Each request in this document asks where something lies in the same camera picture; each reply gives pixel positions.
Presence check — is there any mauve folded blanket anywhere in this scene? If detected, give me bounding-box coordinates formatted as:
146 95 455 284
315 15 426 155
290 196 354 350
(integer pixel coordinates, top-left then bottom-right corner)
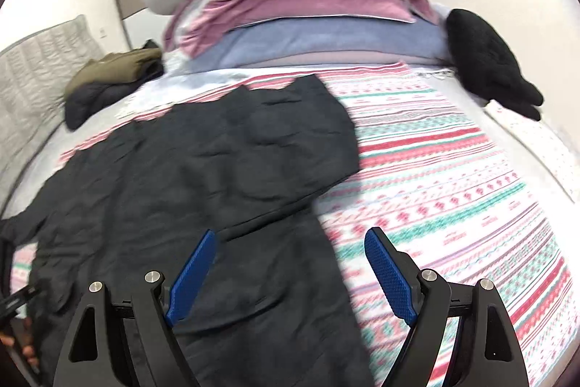
240 49 449 68

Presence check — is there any olive green jacket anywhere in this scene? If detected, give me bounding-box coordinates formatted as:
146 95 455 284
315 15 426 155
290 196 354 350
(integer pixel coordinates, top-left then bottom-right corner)
63 40 164 100

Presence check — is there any blue folded blanket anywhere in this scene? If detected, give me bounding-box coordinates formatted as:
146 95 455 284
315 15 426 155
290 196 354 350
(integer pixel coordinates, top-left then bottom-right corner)
181 17 454 73

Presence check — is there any grey quilted headboard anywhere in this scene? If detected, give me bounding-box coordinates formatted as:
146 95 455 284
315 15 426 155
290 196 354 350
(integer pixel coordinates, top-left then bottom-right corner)
0 14 105 206

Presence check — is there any pink green patterned blanket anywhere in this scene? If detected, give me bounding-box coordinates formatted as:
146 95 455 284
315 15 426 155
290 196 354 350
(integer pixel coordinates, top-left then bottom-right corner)
9 61 569 387

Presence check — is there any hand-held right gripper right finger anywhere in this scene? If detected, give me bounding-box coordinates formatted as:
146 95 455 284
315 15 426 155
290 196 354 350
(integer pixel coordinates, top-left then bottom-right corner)
365 227 530 387

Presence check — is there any white floral cloth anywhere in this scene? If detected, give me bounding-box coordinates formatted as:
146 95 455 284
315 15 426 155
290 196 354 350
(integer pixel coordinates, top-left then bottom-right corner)
485 101 580 197

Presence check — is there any black knitted garment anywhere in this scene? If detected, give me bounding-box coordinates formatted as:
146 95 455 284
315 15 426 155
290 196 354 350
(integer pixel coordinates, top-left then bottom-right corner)
446 8 544 121

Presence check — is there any olive and black clothes pile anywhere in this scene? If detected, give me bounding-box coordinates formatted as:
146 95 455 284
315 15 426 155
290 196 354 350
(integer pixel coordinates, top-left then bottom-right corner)
65 65 165 130

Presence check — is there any stack of folded bedding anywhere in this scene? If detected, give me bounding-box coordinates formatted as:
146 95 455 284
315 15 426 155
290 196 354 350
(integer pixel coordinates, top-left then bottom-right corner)
163 0 440 57

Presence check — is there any person's left hand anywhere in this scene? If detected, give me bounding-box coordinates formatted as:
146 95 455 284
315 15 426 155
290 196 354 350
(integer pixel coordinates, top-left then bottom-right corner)
0 319 38 370

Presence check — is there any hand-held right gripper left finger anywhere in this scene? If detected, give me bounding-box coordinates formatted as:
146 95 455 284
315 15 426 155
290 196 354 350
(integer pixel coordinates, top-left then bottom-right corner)
53 230 217 387

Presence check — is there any dark grey large garment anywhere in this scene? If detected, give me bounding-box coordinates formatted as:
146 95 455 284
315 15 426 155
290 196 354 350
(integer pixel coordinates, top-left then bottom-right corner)
0 74 377 387

